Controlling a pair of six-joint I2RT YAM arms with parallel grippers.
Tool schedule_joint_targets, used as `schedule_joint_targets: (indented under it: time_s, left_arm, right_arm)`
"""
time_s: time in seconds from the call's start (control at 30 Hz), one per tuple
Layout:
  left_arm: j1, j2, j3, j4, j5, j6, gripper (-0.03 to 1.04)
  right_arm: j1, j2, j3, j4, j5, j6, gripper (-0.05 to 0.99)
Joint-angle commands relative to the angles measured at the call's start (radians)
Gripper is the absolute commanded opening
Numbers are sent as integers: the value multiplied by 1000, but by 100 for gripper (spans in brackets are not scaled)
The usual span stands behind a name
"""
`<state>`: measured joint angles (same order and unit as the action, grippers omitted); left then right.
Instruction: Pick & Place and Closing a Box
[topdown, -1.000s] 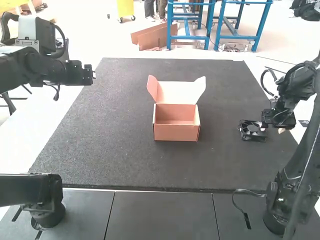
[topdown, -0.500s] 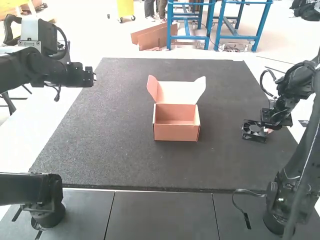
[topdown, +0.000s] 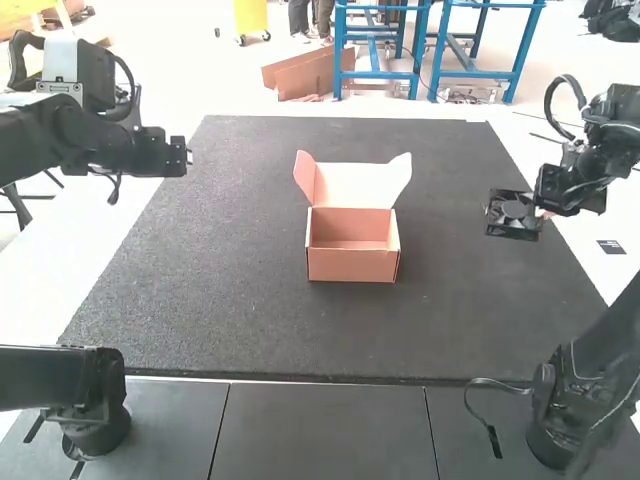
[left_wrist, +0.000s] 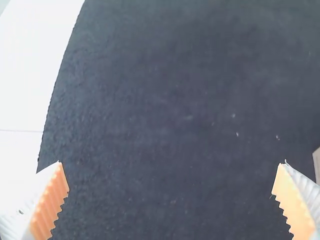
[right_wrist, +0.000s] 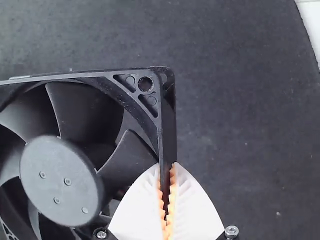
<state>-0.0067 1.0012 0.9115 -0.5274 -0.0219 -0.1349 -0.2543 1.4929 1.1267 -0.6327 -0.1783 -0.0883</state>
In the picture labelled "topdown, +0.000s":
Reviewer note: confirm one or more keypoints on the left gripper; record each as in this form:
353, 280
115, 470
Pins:
150, 152

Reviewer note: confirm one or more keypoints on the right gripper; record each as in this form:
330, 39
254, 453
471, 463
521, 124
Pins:
555, 192

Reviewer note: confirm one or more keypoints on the black square fan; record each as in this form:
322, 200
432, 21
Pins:
510, 220

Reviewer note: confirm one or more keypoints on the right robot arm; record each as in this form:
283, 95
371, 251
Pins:
595, 380

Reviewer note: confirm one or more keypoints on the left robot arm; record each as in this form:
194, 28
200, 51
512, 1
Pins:
55, 135

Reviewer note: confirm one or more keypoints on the cardboard box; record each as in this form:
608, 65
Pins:
350, 260

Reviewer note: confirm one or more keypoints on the small black label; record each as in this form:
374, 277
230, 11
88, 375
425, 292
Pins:
611, 247

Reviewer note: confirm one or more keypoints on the black stand legs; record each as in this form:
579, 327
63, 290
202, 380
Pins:
20, 207

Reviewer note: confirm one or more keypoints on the black mat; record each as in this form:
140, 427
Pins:
225, 300

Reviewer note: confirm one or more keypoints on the yellow cart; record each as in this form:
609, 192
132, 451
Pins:
250, 15

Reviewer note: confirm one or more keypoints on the flat cardboard sheets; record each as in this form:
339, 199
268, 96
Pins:
310, 72

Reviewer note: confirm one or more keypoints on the black bags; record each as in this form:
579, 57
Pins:
617, 22

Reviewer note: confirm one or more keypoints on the person's legs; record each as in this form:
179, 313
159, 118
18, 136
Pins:
325, 20
299, 17

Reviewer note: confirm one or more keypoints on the dark base panel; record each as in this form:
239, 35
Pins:
165, 435
460, 450

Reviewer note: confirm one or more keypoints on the blue metal frame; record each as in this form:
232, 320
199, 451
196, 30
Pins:
345, 50
522, 50

